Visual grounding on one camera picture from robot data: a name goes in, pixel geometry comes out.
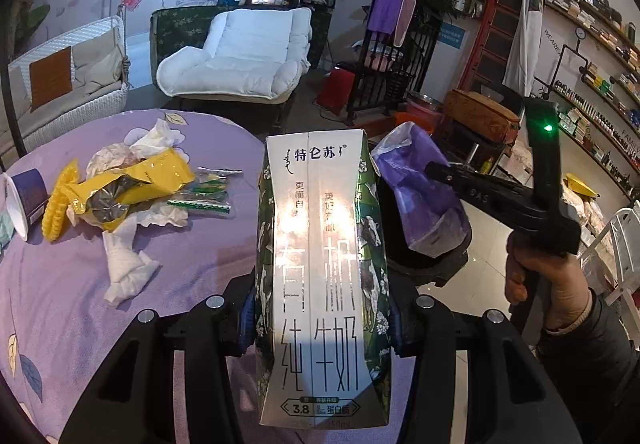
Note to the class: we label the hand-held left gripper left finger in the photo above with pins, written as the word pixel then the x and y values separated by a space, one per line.
pixel 247 330

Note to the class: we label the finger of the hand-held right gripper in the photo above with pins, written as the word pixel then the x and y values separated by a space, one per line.
pixel 475 188

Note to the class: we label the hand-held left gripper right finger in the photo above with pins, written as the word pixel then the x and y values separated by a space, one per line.
pixel 396 330

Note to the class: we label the purple bin bag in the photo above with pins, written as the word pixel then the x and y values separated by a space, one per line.
pixel 415 184

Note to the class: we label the black trash bin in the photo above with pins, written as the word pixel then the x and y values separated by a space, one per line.
pixel 425 266

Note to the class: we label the white and green milk carton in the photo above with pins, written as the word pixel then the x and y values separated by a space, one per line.
pixel 320 274

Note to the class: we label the blue paper cup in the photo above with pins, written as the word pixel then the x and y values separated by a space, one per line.
pixel 30 189

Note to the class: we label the person's right forearm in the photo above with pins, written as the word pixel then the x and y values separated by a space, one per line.
pixel 590 374

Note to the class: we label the person's right hand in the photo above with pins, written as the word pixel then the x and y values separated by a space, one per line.
pixel 562 289

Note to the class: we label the brown bag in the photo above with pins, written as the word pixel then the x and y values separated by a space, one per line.
pixel 480 113

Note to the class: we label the orange bucket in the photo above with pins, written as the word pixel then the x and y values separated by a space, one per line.
pixel 407 117

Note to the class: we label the pink basin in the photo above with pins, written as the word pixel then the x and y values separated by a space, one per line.
pixel 425 103

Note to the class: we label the black metal rack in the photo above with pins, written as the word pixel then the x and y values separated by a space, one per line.
pixel 380 83

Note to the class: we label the white hanging cloth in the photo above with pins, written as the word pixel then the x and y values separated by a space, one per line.
pixel 525 23

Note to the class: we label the red box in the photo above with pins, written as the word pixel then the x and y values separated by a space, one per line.
pixel 337 91

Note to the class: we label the yellow snack wrapper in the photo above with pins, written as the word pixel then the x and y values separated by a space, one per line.
pixel 150 176

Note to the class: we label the purple floral tablecloth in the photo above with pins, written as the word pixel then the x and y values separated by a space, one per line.
pixel 60 324

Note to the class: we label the purple towel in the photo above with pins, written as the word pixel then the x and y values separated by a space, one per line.
pixel 385 8

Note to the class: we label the white padded armchair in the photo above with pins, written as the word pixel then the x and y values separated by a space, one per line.
pixel 235 58

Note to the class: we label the white wicker sofa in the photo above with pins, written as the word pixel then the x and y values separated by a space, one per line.
pixel 95 88

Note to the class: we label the beige cushion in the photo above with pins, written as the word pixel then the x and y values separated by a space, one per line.
pixel 97 63

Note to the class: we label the orange cushion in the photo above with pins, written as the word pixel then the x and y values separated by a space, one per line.
pixel 51 78

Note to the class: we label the wall shelves with bottles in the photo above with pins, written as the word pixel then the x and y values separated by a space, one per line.
pixel 600 88

